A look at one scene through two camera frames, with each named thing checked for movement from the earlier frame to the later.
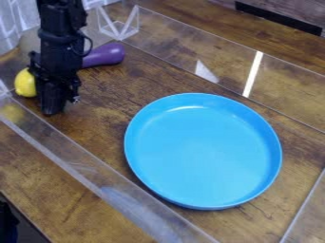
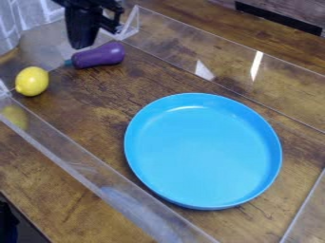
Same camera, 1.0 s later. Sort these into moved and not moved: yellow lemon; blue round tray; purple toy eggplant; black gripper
Moved: black gripper
Not moved: blue round tray; yellow lemon; purple toy eggplant
